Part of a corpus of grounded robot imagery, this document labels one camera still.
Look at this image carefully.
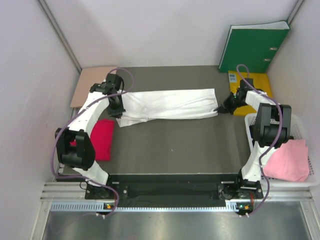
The white t shirt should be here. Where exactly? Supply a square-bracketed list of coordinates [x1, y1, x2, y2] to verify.
[117, 88, 218, 128]

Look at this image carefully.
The tan cardboard folder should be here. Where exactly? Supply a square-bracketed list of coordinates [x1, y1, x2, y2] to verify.
[70, 66, 116, 108]

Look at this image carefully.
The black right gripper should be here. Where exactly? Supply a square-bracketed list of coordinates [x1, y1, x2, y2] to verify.
[214, 92, 249, 115]

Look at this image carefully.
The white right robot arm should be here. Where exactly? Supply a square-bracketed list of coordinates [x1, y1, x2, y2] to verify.
[215, 78, 292, 198]

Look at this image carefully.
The green ring binder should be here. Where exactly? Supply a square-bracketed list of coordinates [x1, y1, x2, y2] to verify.
[218, 20, 291, 73]

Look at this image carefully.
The white plastic laundry basket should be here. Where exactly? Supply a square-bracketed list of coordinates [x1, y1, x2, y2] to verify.
[244, 113, 320, 188]

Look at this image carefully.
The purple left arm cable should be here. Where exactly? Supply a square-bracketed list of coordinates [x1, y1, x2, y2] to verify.
[51, 67, 135, 218]

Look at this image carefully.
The folded red t shirt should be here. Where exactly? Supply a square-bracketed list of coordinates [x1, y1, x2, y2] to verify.
[61, 119, 115, 170]

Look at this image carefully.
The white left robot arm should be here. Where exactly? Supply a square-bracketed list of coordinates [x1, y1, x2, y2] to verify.
[55, 73, 126, 199]

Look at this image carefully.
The grey slotted cable duct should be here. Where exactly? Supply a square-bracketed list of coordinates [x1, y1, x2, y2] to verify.
[49, 201, 256, 213]

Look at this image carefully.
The yellow plastic folder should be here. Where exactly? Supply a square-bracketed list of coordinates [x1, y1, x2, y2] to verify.
[228, 70, 273, 116]

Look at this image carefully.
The pink t shirt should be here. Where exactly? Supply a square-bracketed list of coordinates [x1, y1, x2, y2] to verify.
[263, 139, 310, 182]

